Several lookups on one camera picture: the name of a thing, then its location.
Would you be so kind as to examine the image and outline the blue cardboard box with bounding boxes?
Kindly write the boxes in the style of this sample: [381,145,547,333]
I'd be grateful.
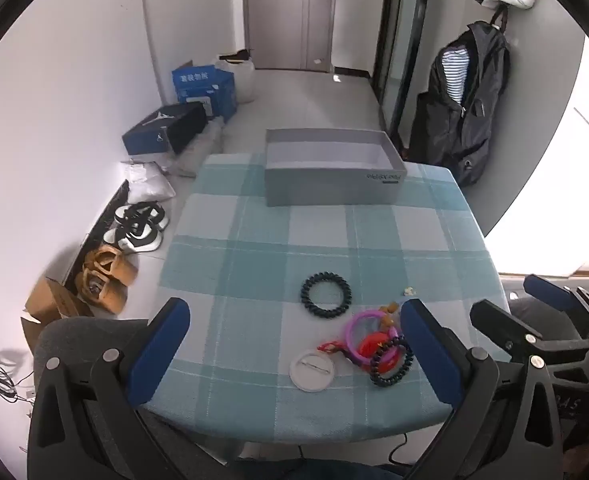
[171,60,238,122]

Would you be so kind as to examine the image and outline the grey door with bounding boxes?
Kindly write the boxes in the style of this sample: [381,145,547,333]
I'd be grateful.
[244,0,336,72]

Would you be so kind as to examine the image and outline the tangled cables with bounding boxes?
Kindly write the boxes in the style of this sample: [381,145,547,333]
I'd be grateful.
[0,360,32,403]

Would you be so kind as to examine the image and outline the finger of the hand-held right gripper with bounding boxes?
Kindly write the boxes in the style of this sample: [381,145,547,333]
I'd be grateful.
[523,274,589,341]
[469,299,589,366]

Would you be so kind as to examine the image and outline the red ornament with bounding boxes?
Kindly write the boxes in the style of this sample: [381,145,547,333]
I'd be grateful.
[357,331,406,378]

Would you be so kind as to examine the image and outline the black framed glass door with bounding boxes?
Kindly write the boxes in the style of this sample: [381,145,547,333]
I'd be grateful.
[374,0,435,146]

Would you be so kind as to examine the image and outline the white plastic bag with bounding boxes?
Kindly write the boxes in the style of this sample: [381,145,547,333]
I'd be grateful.
[122,160,176,206]

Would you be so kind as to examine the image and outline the grey plastic bag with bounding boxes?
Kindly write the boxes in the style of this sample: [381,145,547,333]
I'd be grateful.
[164,117,225,178]

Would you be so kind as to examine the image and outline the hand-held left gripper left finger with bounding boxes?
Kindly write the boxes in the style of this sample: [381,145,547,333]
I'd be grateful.
[27,297,210,480]

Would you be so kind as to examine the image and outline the white plastic sack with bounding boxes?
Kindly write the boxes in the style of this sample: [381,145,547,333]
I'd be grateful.
[216,50,255,104]

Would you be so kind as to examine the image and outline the black backpack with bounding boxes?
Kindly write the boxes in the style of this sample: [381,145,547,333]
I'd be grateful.
[409,21,511,187]

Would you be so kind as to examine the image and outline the person's grey trouser leg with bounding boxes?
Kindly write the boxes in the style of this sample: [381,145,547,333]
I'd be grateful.
[508,297,582,343]

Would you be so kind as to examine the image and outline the white round pin badge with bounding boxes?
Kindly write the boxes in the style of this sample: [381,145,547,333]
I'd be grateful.
[289,350,336,392]

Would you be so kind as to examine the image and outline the black and white sneaker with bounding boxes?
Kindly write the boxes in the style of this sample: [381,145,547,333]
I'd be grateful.
[103,220,164,252]
[114,201,169,231]

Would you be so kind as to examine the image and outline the dark coil hair tie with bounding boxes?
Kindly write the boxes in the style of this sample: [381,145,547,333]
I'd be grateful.
[369,337,415,388]
[301,271,352,320]

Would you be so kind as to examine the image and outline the striped shirt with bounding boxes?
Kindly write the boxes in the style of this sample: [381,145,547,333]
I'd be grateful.
[441,49,470,106]

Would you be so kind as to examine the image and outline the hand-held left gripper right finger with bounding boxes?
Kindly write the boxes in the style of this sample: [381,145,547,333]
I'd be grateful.
[399,297,565,480]

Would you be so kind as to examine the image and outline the grey cardboard box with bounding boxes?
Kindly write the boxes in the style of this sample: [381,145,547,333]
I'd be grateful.
[264,128,407,207]

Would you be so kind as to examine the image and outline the teal checkered tablecloth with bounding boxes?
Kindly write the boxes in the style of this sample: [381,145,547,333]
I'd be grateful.
[142,152,512,446]

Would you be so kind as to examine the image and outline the black and blue shoe box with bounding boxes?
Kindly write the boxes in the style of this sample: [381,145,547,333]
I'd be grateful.
[122,101,208,156]

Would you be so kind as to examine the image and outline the brown cardboard box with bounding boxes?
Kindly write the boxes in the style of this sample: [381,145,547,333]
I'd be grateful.
[22,276,95,351]

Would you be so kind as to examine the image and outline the black flat panel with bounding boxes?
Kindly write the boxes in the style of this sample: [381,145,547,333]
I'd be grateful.
[62,180,130,286]

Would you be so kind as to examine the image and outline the pink plastic ring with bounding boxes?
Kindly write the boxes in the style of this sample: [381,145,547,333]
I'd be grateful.
[344,310,401,367]

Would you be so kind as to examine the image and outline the tan shoe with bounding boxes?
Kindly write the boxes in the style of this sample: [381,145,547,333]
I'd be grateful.
[76,270,128,315]
[83,246,139,286]

